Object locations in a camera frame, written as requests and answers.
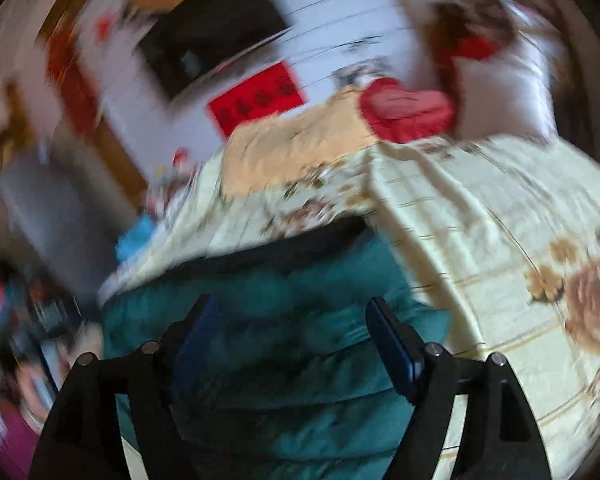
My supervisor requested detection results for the dark green puffer jacket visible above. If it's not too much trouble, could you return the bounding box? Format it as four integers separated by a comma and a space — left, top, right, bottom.
102, 217, 451, 479

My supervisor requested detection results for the floral plaid bed quilt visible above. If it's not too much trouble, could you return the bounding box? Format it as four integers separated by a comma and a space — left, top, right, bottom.
100, 136, 600, 479

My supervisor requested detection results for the pig plush toy red hat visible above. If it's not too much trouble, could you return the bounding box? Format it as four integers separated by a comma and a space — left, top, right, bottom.
144, 148, 198, 221

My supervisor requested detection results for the grey refrigerator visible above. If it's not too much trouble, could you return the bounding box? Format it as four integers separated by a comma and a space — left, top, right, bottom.
0, 148, 136, 304

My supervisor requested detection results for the magenta cloth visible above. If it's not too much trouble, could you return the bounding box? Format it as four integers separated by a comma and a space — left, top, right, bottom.
0, 399, 38, 480

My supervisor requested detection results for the beige ruffled pillow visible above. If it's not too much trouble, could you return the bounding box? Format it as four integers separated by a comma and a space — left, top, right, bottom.
222, 87, 378, 196

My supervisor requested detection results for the red heart cushion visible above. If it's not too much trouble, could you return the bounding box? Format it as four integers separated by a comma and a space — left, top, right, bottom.
358, 77, 456, 144

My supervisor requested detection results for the white pillow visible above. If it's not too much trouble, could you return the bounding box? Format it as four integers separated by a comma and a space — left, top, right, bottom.
454, 37, 558, 144

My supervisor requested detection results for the framed photo on headboard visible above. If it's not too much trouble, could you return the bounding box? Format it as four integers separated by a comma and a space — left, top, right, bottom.
332, 56, 391, 89

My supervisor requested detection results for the red banner with characters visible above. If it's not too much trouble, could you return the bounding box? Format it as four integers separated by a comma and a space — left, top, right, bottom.
207, 62, 306, 139

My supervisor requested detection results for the wall mounted television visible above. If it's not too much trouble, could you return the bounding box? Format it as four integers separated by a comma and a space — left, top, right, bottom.
138, 0, 290, 100

